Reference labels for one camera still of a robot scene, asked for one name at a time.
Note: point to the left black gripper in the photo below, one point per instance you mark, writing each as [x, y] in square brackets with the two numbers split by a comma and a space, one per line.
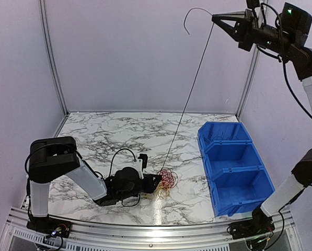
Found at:
[150, 187]

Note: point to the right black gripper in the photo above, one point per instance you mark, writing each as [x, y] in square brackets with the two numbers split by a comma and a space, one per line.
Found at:
[247, 29]

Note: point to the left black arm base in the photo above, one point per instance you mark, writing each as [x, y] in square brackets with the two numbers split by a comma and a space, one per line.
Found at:
[50, 226]

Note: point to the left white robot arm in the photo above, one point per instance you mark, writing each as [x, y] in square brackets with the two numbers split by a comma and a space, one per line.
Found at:
[52, 158]

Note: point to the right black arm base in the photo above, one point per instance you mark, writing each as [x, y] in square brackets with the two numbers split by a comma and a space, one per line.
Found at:
[260, 223]

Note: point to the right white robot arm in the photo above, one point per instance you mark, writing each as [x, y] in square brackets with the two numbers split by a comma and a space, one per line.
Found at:
[287, 39]

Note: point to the middle blue storage bin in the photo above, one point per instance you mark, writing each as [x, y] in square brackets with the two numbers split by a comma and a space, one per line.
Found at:
[227, 156]

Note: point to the blue storage bin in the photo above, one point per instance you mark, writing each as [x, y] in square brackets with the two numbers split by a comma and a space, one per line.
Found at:
[227, 156]
[239, 190]
[221, 132]

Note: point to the far blue storage bin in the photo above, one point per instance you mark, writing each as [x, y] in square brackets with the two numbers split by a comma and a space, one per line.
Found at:
[221, 132]

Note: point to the near blue storage bin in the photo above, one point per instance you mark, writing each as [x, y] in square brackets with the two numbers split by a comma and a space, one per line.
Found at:
[239, 190]

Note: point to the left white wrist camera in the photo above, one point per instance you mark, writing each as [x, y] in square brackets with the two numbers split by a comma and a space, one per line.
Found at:
[140, 164]

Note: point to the right aluminium corner post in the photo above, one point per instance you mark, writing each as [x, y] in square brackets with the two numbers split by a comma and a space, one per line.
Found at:
[248, 83]

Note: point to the aluminium corner post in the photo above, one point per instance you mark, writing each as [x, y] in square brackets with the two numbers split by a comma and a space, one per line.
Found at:
[248, 83]
[50, 55]

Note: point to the aluminium front frame rail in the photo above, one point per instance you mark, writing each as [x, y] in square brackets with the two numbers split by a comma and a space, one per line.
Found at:
[99, 236]

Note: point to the left aluminium corner post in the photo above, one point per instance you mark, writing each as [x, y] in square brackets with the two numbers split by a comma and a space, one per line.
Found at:
[50, 55]

